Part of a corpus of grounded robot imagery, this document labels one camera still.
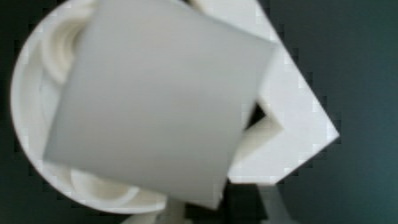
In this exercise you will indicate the white L-shaped fence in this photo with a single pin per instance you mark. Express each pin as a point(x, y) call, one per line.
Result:
point(296, 131)

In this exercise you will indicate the white stool leg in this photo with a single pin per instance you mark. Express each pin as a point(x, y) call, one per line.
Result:
point(157, 98)

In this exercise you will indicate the white round stool seat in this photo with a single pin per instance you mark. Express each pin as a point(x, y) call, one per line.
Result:
point(35, 99)

